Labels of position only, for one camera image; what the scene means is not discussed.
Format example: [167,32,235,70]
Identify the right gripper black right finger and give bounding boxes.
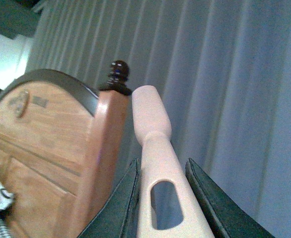
[185,158,273,238]

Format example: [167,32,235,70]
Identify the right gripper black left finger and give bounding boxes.
[79,158,141,238]

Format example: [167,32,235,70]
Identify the beige hand brush black bristles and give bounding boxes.
[132,85,214,238]

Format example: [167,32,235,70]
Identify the light teal curtain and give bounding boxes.
[26,0,291,238]

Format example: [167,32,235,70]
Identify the wooden bed headboard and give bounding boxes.
[0,69,129,238]

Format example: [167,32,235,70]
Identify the dark bedpost finial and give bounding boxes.
[98,60,132,96]

